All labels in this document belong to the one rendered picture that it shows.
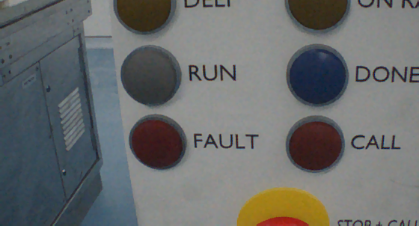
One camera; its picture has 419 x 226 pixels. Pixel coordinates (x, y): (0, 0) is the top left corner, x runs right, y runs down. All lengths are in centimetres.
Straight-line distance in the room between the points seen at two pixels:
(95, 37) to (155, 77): 416
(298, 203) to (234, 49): 9
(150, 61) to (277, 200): 10
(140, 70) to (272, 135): 7
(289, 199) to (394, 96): 8
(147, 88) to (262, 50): 6
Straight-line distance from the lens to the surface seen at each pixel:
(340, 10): 22
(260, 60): 23
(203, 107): 24
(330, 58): 23
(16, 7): 136
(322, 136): 24
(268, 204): 26
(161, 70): 23
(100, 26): 435
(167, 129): 24
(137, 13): 23
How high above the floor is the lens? 107
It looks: 23 degrees down
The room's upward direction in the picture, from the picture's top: 3 degrees counter-clockwise
